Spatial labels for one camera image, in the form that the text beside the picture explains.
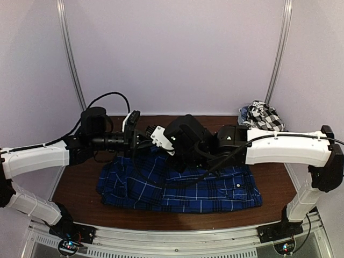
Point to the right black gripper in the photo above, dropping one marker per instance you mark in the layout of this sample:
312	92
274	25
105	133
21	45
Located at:
177	166

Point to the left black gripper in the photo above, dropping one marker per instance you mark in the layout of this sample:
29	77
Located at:
128	149

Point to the blue plaid long sleeve shirt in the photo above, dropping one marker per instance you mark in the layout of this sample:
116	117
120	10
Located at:
145	182

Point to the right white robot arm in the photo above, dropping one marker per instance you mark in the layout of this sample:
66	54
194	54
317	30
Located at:
192	143

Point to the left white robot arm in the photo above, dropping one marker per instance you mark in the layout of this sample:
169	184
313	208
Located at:
90	136

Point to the light blue perforated basket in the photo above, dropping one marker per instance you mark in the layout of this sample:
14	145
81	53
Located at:
240	122

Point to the light blue checked shirt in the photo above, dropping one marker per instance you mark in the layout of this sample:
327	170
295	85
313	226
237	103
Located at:
245	113

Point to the black white checked shirt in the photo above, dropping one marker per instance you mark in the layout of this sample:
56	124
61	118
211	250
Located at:
264	117

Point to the left circuit board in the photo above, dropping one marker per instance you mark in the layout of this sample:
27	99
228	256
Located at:
67	248

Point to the circuit board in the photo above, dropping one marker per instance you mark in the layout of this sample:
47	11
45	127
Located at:
67	248
284	248

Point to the right circuit board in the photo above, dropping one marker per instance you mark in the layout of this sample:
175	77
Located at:
284	248

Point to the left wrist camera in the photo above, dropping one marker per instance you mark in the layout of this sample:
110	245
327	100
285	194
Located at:
130	120

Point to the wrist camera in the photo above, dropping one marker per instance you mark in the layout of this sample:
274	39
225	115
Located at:
159	140
130	120

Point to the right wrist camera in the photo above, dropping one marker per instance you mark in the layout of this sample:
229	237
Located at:
159	140

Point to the front aluminium rail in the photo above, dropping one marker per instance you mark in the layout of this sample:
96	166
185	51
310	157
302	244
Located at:
230	242

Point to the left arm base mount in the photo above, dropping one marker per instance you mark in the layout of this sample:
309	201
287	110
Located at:
68	230

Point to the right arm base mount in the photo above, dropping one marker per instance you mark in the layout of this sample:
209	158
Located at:
278	231

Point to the left aluminium frame post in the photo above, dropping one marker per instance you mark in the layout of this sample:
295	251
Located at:
61	8

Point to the aluminium frame post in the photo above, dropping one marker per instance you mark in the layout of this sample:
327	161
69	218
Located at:
282	42
61	8

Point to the right aluminium frame post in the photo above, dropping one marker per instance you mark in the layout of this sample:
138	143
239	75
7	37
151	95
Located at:
282	42

